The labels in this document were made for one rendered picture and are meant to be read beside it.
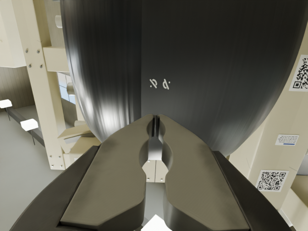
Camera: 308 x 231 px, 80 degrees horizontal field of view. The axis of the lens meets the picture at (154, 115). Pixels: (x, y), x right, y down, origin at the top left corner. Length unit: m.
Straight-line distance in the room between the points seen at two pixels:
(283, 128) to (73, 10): 0.48
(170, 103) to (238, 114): 0.08
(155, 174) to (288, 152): 0.52
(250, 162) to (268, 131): 0.10
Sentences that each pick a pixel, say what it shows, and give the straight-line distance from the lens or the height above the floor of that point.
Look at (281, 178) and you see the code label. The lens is 0.63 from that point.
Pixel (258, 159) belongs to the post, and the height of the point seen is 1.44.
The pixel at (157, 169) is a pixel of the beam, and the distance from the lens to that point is 0.85.
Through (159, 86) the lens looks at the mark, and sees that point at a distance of 0.21.
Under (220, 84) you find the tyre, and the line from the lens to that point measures 0.22.
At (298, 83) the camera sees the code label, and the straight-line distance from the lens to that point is 0.51.
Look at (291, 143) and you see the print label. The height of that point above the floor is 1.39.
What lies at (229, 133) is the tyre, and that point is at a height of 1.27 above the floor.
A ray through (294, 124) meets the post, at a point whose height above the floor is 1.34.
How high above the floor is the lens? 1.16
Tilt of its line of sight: 24 degrees up
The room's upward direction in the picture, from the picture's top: 177 degrees counter-clockwise
